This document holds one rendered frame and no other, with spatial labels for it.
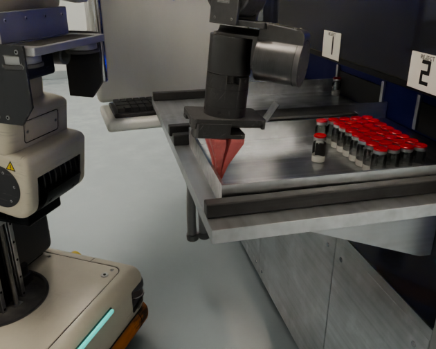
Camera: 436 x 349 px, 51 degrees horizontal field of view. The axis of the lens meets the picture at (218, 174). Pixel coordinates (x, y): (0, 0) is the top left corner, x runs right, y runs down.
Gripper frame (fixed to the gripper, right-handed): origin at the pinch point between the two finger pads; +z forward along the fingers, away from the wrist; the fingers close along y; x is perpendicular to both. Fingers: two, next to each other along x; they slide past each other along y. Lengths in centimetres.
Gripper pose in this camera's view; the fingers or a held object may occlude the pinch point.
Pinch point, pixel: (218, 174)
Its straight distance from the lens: 66.7
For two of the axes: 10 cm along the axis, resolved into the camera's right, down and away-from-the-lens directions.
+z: -0.9, 9.2, 3.8
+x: -2.4, -3.9, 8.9
